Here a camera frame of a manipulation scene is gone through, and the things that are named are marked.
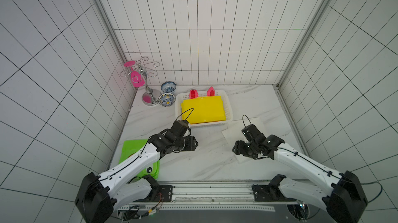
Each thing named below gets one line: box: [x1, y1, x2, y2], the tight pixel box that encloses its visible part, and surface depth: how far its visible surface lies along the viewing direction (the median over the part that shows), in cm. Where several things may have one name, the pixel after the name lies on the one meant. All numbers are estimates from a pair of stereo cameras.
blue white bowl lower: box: [158, 92, 176, 107], surface depth 112 cm
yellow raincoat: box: [180, 95, 227, 124], surface depth 102 cm
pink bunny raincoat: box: [189, 86, 216, 100], surface depth 105 cm
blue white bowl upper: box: [160, 81, 177, 93], surface depth 120 cm
